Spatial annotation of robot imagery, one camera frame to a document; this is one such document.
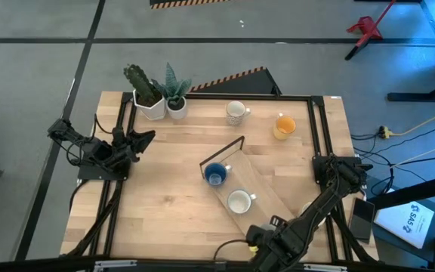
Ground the snake plant in white pot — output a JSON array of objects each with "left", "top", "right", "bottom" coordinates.
[{"left": 151, "top": 62, "right": 193, "bottom": 120}]

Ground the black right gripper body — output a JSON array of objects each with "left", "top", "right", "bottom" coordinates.
[{"left": 245, "top": 223, "right": 290, "bottom": 272}]

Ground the white cable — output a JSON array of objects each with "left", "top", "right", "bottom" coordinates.
[{"left": 390, "top": 138, "right": 435, "bottom": 169}]

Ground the yellow mug with white handle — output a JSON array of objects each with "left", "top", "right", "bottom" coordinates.
[{"left": 272, "top": 113, "right": 298, "bottom": 141}]

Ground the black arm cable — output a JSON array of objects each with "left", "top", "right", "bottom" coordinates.
[{"left": 212, "top": 238, "right": 249, "bottom": 262}]

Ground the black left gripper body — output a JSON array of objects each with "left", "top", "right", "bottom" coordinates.
[{"left": 110, "top": 126, "right": 141, "bottom": 167}]

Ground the white box with blue logo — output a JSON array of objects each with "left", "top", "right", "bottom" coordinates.
[{"left": 374, "top": 200, "right": 435, "bottom": 249}]

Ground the black metal beam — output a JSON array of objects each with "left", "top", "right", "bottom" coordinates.
[{"left": 366, "top": 172, "right": 435, "bottom": 211}]

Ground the black hazard striped strip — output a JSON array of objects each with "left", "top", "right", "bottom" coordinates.
[{"left": 149, "top": 0, "right": 230, "bottom": 11}]

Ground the grey diamond pattern mug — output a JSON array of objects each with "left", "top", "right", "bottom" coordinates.
[{"left": 225, "top": 100, "right": 251, "bottom": 126}]

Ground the yellow cable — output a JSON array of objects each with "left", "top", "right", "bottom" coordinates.
[{"left": 390, "top": 104, "right": 435, "bottom": 137}]

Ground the black smartphone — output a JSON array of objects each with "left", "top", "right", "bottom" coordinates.
[{"left": 348, "top": 197, "right": 376, "bottom": 243}]

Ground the wooden shelf rack black frame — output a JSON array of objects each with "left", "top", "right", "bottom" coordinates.
[{"left": 199, "top": 135, "right": 296, "bottom": 236}]

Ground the red floor stand with pole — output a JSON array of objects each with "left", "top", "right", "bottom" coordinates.
[{"left": 344, "top": 0, "right": 396, "bottom": 61}]

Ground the black power cable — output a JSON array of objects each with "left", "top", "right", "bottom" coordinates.
[{"left": 349, "top": 119, "right": 435, "bottom": 197}]

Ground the yellow power plug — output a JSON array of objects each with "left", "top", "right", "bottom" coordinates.
[{"left": 377, "top": 125, "right": 394, "bottom": 139}]

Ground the black frame crossbar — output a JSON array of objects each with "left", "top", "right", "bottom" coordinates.
[{"left": 0, "top": 255, "right": 435, "bottom": 272}]

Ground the pale green lattice pattern mug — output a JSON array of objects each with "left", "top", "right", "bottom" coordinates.
[{"left": 227, "top": 189, "right": 258, "bottom": 215}]

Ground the blue mug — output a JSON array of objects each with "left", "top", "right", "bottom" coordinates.
[{"left": 203, "top": 162, "right": 233, "bottom": 187}]

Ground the black aluminium table frame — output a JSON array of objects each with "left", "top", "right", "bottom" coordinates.
[{"left": 60, "top": 92, "right": 379, "bottom": 265}]

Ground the cactus in white hexagonal pot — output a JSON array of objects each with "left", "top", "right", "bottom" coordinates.
[{"left": 122, "top": 63, "right": 168, "bottom": 121}]

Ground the black ramp with hazard stripes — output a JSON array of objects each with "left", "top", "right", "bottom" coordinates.
[{"left": 189, "top": 66, "right": 283, "bottom": 96}]

